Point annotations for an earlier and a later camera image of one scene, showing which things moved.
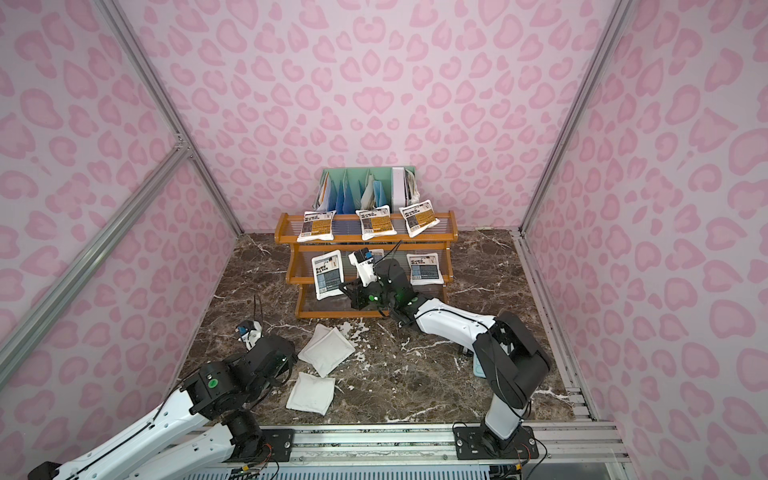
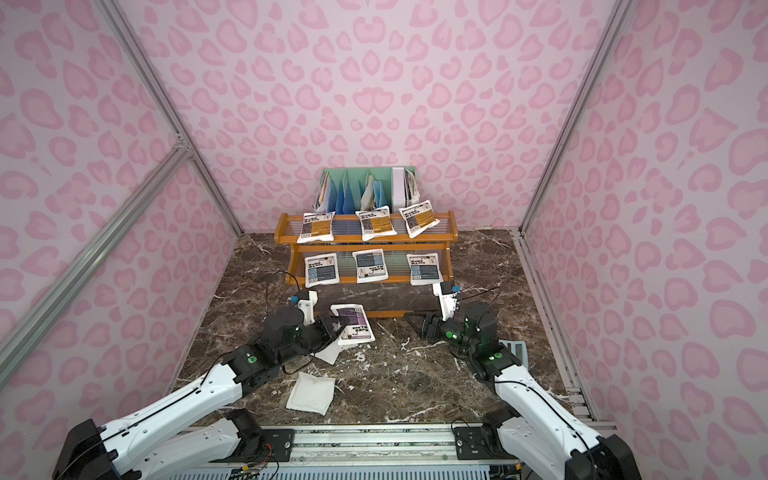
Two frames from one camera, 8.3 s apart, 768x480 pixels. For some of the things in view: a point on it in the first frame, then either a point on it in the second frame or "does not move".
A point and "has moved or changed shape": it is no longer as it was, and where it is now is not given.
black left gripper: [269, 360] → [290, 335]
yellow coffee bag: [317, 225] does not move
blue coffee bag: [425, 269] does not move
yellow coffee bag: [376, 221] does not move
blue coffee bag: [328, 274] has moved or changed shape
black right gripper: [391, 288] → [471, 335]
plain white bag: [311, 393] does not move
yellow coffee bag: [419, 217] does not move
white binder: [398, 189] does not move
